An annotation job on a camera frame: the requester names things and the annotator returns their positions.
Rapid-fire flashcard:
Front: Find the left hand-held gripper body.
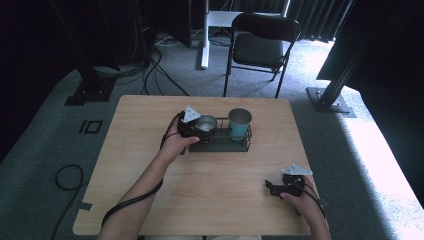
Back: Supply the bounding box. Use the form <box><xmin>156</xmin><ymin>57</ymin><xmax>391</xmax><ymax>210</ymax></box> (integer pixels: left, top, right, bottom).
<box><xmin>177</xmin><ymin>104</ymin><xmax>203</xmax><ymax>139</ymax></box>

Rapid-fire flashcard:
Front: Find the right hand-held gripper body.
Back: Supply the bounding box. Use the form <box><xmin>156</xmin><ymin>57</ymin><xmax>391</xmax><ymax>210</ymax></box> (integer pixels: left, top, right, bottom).
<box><xmin>280</xmin><ymin>163</ymin><xmax>314</xmax><ymax>198</ymax></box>

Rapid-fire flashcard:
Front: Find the black wire rack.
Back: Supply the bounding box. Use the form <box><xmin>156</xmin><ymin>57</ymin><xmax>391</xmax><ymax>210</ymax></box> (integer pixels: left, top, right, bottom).
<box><xmin>188</xmin><ymin>116</ymin><xmax>253</xmax><ymax>153</ymax></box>

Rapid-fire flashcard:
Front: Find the person's left hand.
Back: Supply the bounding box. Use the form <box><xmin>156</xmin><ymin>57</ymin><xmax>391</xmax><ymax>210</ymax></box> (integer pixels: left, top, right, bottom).
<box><xmin>159</xmin><ymin>128</ymin><xmax>201</xmax><ymax>165</ymax></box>

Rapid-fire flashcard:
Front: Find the person's right hand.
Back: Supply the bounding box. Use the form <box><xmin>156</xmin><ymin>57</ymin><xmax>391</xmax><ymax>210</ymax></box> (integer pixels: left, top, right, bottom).
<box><xmin>279</xmin><ymin>191</ymin><xmax>322</xmax><ymax>222</ymax></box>

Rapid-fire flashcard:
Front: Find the teal steel cup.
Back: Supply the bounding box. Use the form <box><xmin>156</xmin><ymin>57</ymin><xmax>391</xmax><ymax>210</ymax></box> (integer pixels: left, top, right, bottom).
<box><xmin>227</xmin><ymin>107</ymin><xmax>253</xmax><ymax>142</ymax></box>

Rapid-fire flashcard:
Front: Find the aluminium profile stand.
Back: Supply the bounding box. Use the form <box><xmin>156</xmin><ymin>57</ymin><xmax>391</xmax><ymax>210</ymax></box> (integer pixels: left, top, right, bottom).
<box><xmin>305</xmin><ymin>33</ymin><xmax>358</xmax><ymax>119</ymax></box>

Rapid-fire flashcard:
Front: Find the black folding chair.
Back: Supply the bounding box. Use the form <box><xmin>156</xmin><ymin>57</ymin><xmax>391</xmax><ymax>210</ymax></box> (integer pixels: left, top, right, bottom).
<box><xmin>223</xmin><ymin>12</ymin><xmax>302</xmax><ymax>99</ymax></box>

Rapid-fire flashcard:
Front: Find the right hand-held gripper cable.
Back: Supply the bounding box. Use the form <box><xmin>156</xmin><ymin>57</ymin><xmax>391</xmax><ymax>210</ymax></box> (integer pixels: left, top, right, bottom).
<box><xmin>299</xmin><ymin>181</ymin><xmax>330</xmax><ymax>218</ymax></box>

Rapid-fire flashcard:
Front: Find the hand-held gripper cable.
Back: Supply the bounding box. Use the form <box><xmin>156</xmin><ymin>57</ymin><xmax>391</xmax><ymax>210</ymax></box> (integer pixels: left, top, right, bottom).
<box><xmin>299</xmin><ymin>181</ymin><xmax>330</xmax><ymax>218</ymax></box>
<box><xmin>101</xmin><ymin>111</ymin><xmax>187</xmax><ymax>229</ymax></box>

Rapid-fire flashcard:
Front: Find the bundle of floor cables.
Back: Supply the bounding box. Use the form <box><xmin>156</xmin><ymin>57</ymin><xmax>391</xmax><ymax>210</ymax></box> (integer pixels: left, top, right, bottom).
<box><xmin>93</xmin><ymin>31</ymin><xmax>191</xmax><ymax>98</ymax></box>

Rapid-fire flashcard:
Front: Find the left hand-held gripper cable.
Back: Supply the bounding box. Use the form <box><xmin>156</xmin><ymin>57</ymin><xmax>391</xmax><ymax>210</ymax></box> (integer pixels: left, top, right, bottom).
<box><xmin>101</xmin><ymin>111</ymin><xmax>187</xmax><ymax>229</ymax></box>

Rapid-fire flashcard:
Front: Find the black stand with base plate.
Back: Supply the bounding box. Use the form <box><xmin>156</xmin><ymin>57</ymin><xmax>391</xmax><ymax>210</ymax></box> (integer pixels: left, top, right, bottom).
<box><xmin>49</xmin><ymin>0</ymin><xmax>118</xmax><ymax>107</ymax></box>

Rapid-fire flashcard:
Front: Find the black floor cable loop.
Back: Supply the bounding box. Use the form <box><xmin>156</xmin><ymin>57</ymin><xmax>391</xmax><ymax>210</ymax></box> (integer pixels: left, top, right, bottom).
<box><xmin>49</xmin><ymin>164</ymin><xmax>90</xmax><ymax>240</ymax></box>

